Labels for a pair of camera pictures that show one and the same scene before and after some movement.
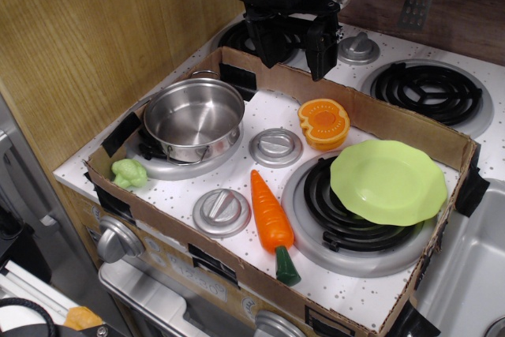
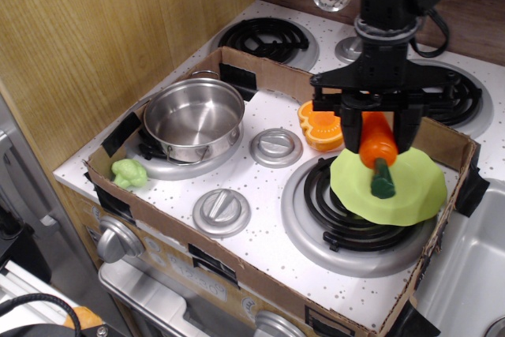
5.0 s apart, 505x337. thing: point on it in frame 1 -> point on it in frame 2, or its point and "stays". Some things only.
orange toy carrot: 275,229 -> 379,149
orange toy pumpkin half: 324,122 stays
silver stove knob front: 222,213 stays
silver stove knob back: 358,50 stays
